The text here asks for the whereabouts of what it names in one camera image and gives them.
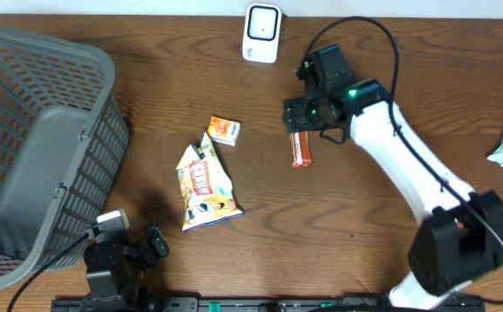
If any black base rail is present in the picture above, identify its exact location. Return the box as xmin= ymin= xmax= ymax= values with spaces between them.
xmin=51 ymin=296 xmax=487 ymax=312

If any yellow snack bag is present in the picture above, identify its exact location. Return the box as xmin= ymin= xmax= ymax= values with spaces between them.
xmin=176 ymin=133 xmax=244 ymax=231

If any white barcode scanner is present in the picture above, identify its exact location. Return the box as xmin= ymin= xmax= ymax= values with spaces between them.
xmin=242 ymin=3 xmax=283 ymax=63

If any red candy bar wrapper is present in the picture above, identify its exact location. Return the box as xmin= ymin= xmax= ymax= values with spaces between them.
xmin=290 ymin=132 xmax=313 ymax=169

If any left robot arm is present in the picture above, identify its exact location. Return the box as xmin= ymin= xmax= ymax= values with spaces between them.
xmin=78 ymin=224 xmax=169 ymax=312

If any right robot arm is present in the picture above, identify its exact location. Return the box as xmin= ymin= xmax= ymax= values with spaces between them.
xmin=284 ymin=44 xmax=503 ymax=309

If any orange small box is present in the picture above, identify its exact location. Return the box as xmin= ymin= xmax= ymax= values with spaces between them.
xmin=207 ymin=116 xmax=241 ymax=146

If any grey plastic basket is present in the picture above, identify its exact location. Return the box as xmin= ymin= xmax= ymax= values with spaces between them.
xmin=0 ymin=28 xmax=129 ymax=289

